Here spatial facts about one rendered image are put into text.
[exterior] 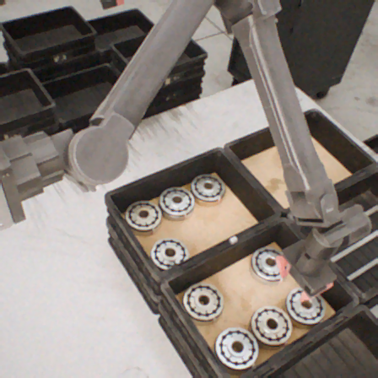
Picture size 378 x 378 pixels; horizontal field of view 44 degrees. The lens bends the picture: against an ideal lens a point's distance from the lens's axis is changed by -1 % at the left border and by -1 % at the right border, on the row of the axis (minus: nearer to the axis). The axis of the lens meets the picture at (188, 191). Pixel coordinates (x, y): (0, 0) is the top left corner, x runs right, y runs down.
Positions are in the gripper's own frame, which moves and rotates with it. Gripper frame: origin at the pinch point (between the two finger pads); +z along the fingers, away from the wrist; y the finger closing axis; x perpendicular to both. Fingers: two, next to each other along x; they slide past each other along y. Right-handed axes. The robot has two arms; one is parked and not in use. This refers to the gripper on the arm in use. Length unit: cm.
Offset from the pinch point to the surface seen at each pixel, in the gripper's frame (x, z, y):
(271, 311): -3.1, 20.0, 2.7
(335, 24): -153, 37, 121
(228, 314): 5.3, 23.7, 8.5
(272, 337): 0.9, 20.1, -2.9
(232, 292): 0.7, 23.5, 13.0
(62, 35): -25, 58, 190
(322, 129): -59, 15, 45
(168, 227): 4.8, 23.9, 38.8
